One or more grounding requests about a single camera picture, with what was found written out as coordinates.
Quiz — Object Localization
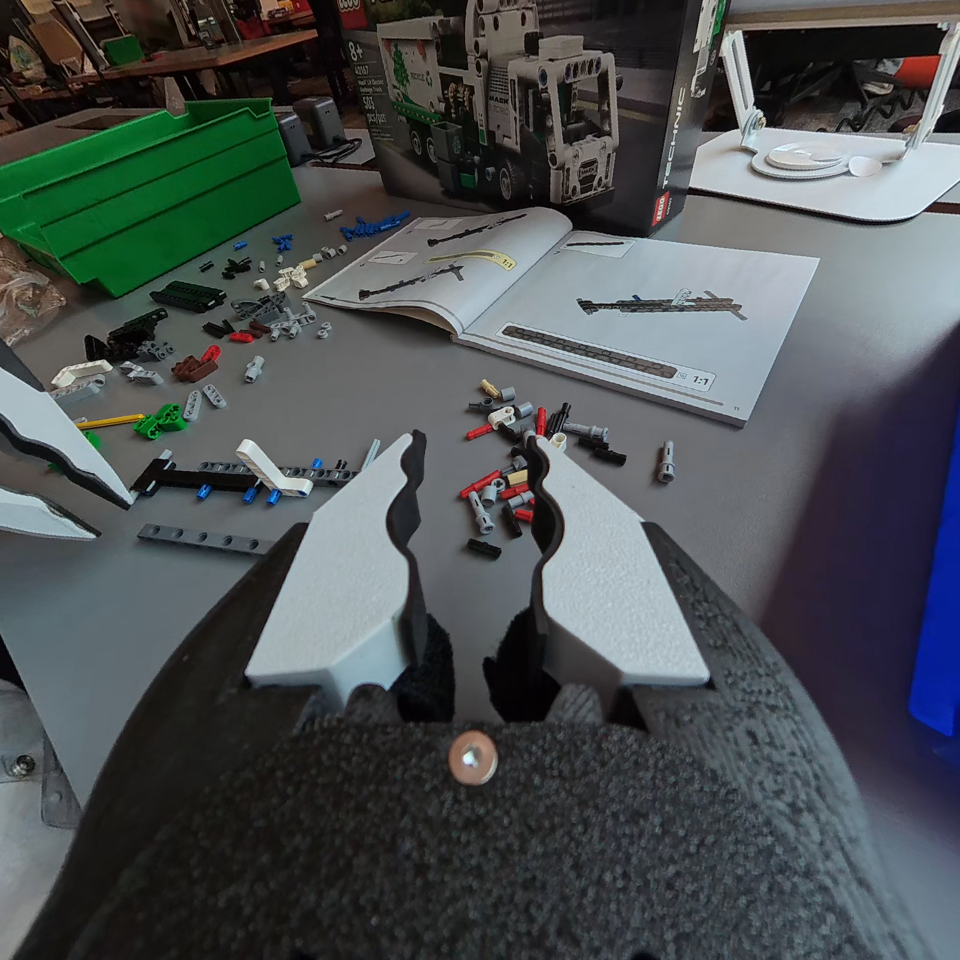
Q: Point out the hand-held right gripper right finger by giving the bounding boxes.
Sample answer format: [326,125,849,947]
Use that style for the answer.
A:
[525,433,712,710]

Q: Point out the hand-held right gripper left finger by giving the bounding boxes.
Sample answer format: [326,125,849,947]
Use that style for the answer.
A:
[246,429,430,710]

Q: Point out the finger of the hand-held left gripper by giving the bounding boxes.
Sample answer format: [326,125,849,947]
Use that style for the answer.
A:
[0,486,103,543]
[0,363,138,513]

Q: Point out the dark grey long lego beam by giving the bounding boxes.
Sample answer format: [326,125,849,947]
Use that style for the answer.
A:
[137,522,275,558]

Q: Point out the black lego beam assembly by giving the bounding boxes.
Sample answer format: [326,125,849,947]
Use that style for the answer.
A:
[135,441,384,504]

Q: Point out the pile of small lego pins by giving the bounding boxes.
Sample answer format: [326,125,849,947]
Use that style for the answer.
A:
[459,378,627,560]

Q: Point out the white angled lego beam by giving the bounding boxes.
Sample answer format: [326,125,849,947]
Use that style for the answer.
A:
[51,360,114,390]

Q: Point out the green lego connector pieces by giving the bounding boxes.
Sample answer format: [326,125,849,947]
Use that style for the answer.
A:
[133,403,189,440]

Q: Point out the pile of black lego parts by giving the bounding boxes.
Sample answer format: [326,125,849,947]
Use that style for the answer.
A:
[82,307,170,363]

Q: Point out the stack of black lego beams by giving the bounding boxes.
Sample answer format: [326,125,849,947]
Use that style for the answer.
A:
[150,279,226,312]

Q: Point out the lego instruction booklet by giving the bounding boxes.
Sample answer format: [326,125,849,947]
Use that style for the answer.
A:
[302,207,821,429]

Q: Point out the cluster of white tan lego pieces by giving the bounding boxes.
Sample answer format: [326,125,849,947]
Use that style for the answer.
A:
[251,258,324,292]

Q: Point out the cluster of blue lego pins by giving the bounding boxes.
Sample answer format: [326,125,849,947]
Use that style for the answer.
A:
[339,212,411,241]

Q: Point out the lego truck set box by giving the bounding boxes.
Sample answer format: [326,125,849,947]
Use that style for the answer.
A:
[337,0,732,237]

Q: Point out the clear plastic bag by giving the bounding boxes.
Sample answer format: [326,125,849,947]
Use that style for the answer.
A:
[0,240,67,348]

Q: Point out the green plastic bin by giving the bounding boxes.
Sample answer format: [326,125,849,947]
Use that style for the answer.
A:
[0,97,301,300]

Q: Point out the blue plastic object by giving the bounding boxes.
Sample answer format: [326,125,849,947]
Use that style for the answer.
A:
[907,480,960,740]

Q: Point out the wooden background table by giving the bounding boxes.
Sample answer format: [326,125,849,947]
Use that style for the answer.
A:
[67,28,320,85]

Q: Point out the white folding stand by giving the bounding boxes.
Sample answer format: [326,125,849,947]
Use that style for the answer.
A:
[686,0,960,222]

